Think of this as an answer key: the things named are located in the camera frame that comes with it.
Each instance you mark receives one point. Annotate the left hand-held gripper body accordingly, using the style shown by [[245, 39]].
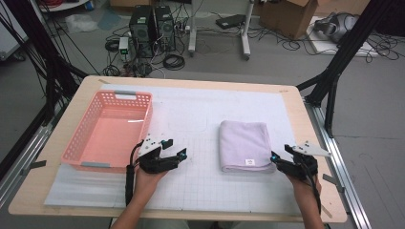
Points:
[[153, 160]]

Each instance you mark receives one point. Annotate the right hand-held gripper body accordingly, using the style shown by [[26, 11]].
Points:
[[301, 165]]

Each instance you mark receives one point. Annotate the lilac printed towel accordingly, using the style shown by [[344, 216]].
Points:
[[243, 146]]

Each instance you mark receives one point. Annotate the pink plastic basket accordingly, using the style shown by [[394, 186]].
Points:
[[108, 136]]

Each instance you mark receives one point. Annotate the person's left hand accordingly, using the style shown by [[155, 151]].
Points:
[[146, 184]]

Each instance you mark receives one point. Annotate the person's right hand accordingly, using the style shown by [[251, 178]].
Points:
[[304, 191]]

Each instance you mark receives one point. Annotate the white grid mat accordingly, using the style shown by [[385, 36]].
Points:
[[191, 111]]

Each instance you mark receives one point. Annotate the person's grey trousers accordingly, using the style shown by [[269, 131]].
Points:
[[172, 225]]

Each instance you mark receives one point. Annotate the white floor board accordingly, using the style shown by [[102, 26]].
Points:
[[321, 47]]

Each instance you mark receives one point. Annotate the small white power device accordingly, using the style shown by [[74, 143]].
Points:
[[123, 44]]

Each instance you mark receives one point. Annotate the white metal stand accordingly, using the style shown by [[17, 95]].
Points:
[[192, 38]]

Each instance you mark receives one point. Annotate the black computer tower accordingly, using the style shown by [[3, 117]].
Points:
[[165, 28], [141, 31]]

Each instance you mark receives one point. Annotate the open cardboard box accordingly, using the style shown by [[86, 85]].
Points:
[[286, 19]]

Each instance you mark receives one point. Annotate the grey headset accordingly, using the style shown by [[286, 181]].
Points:
[[337, 27]]

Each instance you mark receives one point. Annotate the flat black device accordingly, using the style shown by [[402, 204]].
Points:
[[230, 21]]

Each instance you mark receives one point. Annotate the clear plastic bag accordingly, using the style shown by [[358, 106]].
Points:
[[81, 23]]

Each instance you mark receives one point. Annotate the round white table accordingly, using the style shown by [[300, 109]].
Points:
[[63, 7]]

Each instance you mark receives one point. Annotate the white cabinet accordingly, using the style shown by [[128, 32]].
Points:
[[9, 41]]

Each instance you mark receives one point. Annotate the aluminium rail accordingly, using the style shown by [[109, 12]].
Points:
[[28, 149], [337, 152]]

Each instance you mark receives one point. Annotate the black metal frame post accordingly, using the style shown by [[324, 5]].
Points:
[[31, 35], [350, 41]]

